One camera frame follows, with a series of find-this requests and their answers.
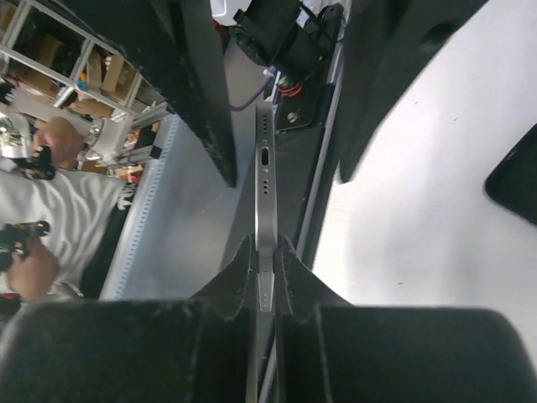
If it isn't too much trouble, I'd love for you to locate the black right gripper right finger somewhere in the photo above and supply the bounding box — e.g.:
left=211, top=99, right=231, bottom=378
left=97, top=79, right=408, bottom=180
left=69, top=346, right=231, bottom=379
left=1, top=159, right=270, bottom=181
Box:
left=274, top=237, right=536, bottom=402

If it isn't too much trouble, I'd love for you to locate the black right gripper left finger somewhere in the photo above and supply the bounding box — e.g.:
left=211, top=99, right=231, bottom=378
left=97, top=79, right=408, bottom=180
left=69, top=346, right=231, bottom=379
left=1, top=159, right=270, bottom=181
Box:
left=1, top=236, right=257, bottom=402

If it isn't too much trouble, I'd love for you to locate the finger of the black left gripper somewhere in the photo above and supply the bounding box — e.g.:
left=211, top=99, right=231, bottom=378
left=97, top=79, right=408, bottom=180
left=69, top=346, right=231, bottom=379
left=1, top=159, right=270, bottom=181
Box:
left=56, top=0, right=237, bottom=187
left=335, top=1, right=485, bottom=182

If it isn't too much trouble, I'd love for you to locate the white storage shelf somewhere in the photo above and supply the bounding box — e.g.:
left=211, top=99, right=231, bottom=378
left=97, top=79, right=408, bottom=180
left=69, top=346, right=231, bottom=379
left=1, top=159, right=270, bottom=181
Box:
left=1, top=1, right=166, bottom=143

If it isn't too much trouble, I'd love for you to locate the person in white shirt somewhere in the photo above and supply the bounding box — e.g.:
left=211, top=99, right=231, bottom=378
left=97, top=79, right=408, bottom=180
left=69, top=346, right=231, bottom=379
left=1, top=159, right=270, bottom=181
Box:
left=1, top=117, right=138, bottom=301

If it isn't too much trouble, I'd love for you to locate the left white cable duct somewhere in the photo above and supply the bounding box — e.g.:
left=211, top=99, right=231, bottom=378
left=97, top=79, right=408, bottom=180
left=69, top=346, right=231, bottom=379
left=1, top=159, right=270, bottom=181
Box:
left=100, top=115, right=180, bottom=301

